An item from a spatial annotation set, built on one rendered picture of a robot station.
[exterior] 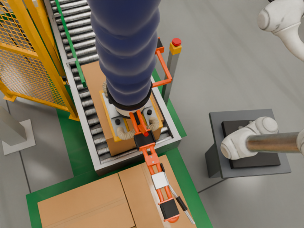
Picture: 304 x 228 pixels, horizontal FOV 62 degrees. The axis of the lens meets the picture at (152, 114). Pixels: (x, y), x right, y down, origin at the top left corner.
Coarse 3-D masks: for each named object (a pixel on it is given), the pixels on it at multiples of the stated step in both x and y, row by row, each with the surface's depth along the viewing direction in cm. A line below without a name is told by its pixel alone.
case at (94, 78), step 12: (84, 72) 178; (96, 72) 179; (96, 84) 175; (96, 96) 171; (96, 108) 167; (156, 108) 169; (108, 132) 160; (156, 132) 184; (108, 144) 167; (120, 144) 177; (132, 144) 187
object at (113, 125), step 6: (102, 90) 151; (102, 96) 150; (102, 102) 148; (108, 102) 148; (108, 114) 145; (108, 120) 143; (114, 120) 143; (120, 120) 143; (114, 126) 142; (120, 126) 142; (126, 126) 142; (114, 132) 140; (126, 132) 140; (114, 138) 139
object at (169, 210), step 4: (164, 200) 114; (168, 200) 114; (172, 200) 114; (160, 204) 113; (164, 204) 113; (168, 204) 113; (172, 204) 113; (164, 208) 112; (168, 208) 113; (172, 208) 113; (176, 208) 113; (164, 212) 112; (168, 212) 112; (172, 212) 112; (176, 212) 112; (164, 216) 112; (168, 216) 111; (172, 216) 111; (176, 216) 111; (164, 220) 111
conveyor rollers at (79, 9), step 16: (64, 0) 262; (80, 0) 262; (80, 16) 254; (64, 32) 243; (80, 32) 247; (80, 80) 224; (80, 96) 215; (96, 128) 203; (96, 144) 199; (112, 160) 193
